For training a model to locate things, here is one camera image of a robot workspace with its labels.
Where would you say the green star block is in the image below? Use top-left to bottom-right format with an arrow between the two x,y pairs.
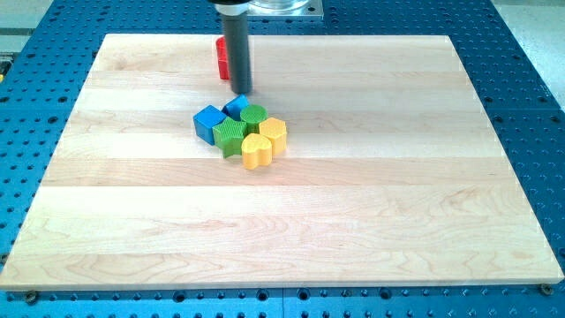
212,117 -> 247,158

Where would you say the blue block behind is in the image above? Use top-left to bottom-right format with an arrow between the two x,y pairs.
222,95 -> 249,121

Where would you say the corner screw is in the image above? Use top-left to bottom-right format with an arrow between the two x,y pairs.
23,291 -> 39,305
539,284 -> 554,296

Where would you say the yellow hexagon block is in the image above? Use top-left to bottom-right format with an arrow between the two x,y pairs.
259,117 -> 288,155

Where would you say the yellow heart block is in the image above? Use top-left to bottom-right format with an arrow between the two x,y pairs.
241,133 -> 273,170

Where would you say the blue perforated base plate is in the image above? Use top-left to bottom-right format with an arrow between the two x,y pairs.
1,1 -> 564,317

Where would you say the wooden board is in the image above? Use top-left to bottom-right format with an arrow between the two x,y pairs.
1,34 -> 563,291

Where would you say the red block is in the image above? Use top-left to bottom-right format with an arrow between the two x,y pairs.
215,36 -> 230,80

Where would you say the green cylinder block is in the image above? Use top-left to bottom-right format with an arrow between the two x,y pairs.
240,104 -> 268,134

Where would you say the clear acrylic robot mount plate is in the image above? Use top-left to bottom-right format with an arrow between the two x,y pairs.
248,0 -> 324,19

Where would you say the dark grey cylindrical robot stylus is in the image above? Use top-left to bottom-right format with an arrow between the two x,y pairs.
209,0 -> 252,95

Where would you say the blue cube block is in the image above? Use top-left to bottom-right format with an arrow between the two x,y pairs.
193,105 -> 227,146

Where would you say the left corner screw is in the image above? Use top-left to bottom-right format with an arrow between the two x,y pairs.
23,291 -> 39,305

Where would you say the right corner screw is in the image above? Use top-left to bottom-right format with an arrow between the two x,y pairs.
539,284 -> 554,296

